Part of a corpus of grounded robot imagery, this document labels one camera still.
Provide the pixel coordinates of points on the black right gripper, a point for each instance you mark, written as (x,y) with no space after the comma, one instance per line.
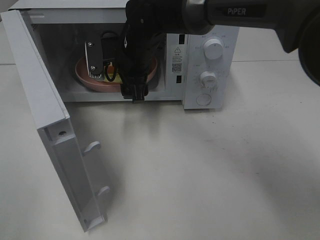
(132,55)

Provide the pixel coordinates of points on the white bread sandwich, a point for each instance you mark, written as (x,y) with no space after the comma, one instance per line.
(111,74)

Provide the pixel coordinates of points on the pink round plate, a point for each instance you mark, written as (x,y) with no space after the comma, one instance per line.
(103,86)

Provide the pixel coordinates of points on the white microwave door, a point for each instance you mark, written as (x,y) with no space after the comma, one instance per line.
(52,119)

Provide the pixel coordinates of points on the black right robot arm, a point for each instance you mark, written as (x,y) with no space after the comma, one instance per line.
(296,23)

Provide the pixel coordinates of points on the white warning label sticker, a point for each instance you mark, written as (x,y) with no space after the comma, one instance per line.
(177,58)

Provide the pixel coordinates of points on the white microwave oven body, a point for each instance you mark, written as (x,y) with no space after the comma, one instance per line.
(64,26)

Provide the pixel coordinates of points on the lower white round knob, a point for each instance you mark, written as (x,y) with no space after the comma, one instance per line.
(208,79)

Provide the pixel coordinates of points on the white round knob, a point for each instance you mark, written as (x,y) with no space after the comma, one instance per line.
(213,48)
(208,79)

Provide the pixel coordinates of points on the upper white round knob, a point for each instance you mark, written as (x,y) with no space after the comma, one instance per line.
(213,48)

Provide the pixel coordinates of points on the round white door button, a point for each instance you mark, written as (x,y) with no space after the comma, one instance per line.
(204,99)

